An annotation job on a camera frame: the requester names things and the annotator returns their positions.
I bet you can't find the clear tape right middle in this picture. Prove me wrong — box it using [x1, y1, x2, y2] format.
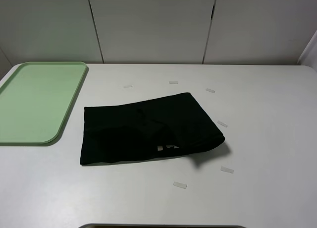
[217, 120, 228, 127]

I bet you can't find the clear tape front right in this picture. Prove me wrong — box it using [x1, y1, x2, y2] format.
[220, 166, 234, 173]

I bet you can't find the clear tape back right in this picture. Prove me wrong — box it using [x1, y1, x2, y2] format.
[206, 88, 215, 93]

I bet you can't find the green plastic tray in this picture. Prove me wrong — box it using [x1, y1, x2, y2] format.
[0, 62, 88, 145]

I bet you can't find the black short sleeve shirt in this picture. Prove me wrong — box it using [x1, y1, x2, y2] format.
[80, 92, 225, 166]

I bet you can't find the clear tape front centre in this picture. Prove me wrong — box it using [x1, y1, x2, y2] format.
[173, 181, 187, 189]

